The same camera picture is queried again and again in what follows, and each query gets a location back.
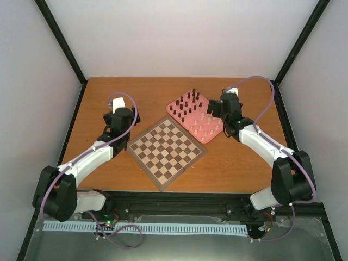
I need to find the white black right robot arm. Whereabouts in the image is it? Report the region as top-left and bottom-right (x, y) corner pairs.
(207, 92), (316, 219)

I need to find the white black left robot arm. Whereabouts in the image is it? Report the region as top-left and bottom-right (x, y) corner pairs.
(32, 107), (140, 222)

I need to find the pink plastic tray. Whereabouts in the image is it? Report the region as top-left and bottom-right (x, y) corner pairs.
(166, 90), (223, 144)

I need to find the wooden chessboard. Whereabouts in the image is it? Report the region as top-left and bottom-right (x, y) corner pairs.
(127, 116), (207, 191)

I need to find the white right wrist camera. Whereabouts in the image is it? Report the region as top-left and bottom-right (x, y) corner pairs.
(222, 87), (239, 95)

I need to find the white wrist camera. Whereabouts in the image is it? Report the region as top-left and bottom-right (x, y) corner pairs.
(112, 97), (126, 113)
(222, 87), (239, 95)

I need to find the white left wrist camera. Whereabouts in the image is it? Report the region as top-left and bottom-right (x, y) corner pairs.
(112, 97), (126, 113)

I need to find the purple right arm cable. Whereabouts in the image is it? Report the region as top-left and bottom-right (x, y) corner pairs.
(227, 76), (318, 204)

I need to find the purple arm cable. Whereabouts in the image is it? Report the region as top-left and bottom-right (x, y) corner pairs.
(40, 92), (138, 221)
(227, 76), (318, 204)

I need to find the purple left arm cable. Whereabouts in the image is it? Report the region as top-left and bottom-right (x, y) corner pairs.
(40, 92), (138, 221)

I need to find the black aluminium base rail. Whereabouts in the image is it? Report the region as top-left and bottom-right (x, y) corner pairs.
(76, 191), (324, 226)

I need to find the light blue cable duct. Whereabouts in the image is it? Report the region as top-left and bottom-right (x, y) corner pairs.
(42, 221), (247, 237)

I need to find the black frame post right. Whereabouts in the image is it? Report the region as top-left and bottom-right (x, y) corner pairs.
(274, 0), (332, 85)

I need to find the black frame post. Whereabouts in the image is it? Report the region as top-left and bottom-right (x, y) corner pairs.
(34, 0), (88, 85)
(274, 0), (332, 85)

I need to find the black frame post left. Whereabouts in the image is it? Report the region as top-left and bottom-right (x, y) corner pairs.
(34, 0), (88, 85)

